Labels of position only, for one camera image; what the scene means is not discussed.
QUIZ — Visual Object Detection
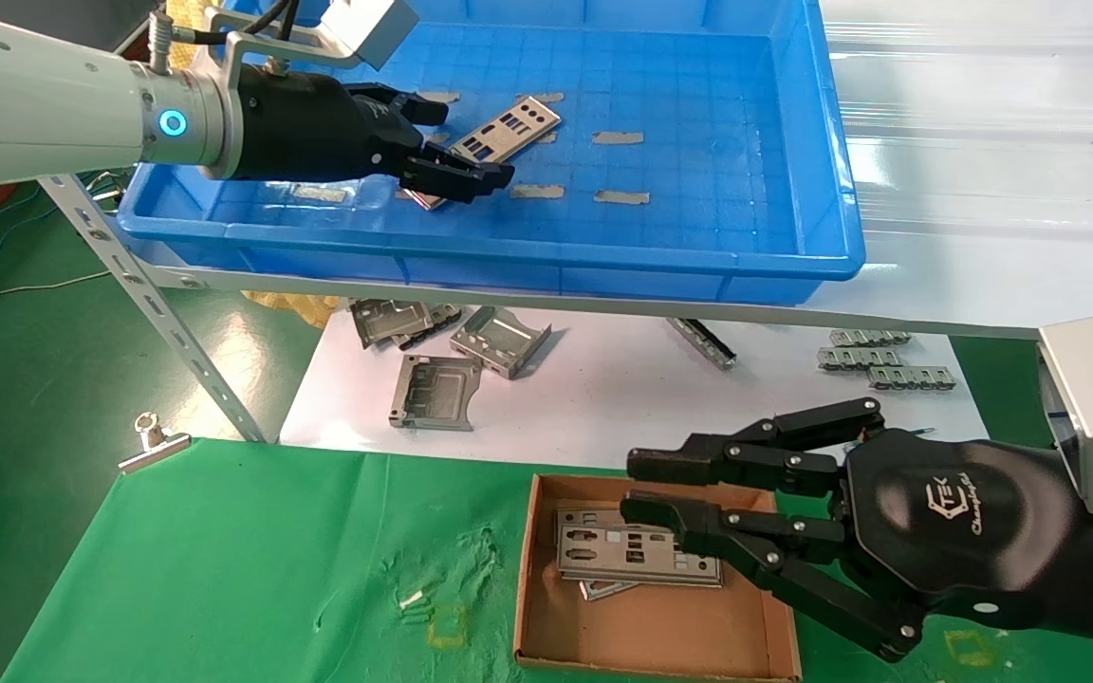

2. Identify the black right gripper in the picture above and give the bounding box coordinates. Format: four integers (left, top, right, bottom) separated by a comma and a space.
621, 397, 1093, 663

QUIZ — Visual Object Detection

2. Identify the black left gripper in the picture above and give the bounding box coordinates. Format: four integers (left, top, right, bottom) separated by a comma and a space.
222, 71, 516, 205

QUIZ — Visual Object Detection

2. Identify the brown cardboard box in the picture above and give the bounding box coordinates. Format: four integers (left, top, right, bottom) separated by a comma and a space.
514, 473, 802, 682

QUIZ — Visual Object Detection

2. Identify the blue plastic tray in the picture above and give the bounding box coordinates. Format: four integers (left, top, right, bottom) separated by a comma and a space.
118, 0, 866, 306

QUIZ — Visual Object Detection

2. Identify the long narrow metal strip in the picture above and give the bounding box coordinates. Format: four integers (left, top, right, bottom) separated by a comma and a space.
667, 318, 737, 371

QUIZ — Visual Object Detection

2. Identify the white paper sheet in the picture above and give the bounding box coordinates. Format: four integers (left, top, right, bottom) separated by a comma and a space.
279, 304, 989, 485

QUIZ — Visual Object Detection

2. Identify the silver binder clip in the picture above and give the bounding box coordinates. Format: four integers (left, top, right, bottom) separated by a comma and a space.
118, 413, 193, 474

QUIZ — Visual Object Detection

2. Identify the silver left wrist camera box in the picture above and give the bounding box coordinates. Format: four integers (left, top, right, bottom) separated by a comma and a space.
205, 0, 421, 96

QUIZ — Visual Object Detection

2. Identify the dark metal bracket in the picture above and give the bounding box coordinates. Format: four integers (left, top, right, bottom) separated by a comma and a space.
395, 304, 463, 350

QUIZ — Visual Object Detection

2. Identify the open metal tray bracket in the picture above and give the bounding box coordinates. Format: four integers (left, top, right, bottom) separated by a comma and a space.
450, 305, 553, 380

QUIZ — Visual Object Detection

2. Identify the flat square metal frame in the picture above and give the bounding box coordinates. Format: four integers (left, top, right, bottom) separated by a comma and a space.
390, 355, 483, 433

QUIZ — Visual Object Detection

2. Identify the grey shelf edge rail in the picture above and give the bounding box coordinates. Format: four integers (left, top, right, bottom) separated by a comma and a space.
134, 242, 1046, 341

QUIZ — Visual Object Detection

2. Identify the perforated grey shelf post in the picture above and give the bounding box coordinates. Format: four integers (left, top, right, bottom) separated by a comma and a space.
39, 174, 269, 445

